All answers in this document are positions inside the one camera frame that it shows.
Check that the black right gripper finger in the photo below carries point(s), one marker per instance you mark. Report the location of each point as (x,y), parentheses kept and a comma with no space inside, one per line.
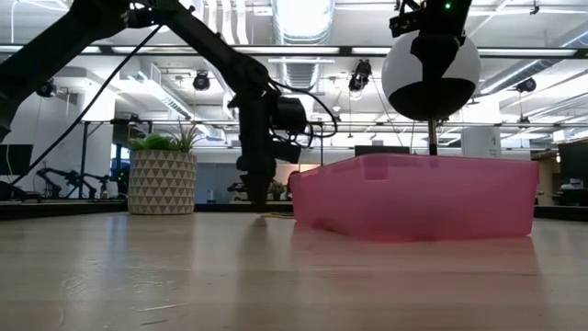
(435,55)

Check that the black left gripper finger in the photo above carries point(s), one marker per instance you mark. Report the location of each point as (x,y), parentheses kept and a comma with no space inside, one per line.
(259,193)

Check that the yellow rubber band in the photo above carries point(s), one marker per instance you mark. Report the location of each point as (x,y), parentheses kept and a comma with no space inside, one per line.
(280,216)

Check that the background black robot arm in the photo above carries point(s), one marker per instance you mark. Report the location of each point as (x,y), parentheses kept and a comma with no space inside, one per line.
(236,187)
(69,177)

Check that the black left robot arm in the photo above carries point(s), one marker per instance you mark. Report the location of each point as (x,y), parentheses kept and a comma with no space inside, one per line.
(46,50)

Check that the pink translucent plastic bin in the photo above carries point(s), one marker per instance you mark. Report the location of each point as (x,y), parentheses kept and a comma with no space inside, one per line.
(413,202)

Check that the small background plant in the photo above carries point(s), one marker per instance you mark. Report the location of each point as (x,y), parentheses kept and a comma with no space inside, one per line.
(277,189)

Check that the white and black globe lamp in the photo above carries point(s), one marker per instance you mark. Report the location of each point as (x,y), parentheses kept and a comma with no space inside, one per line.
(399,69)

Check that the small grey bottle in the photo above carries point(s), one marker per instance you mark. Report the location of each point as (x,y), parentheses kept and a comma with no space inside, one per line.
(211,197)

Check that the black ceiling spotlight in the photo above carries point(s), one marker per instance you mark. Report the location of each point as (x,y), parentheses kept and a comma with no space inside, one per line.
(201,82)
(360,73)
(526,85)
(46,88)

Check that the black overhead light beam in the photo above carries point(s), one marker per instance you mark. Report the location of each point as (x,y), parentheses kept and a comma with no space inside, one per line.
(344,51)

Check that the triangle-patterned plant pot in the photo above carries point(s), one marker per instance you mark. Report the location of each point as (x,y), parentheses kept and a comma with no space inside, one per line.
(161,184)

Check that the green potted plant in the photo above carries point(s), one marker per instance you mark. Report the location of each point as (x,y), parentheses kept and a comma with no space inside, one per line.
(151,142)

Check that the black monitor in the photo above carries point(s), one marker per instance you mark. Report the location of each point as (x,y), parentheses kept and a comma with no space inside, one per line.
(381,150)
(16,160)
(574,161)

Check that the black table edge rail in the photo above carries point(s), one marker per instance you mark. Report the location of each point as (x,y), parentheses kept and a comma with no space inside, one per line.
(220,208)

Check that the silver ceiling air duct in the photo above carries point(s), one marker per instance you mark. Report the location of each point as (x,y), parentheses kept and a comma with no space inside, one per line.
(303,23)

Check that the black metal frame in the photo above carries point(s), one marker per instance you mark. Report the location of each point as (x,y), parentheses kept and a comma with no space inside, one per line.
(85,161)

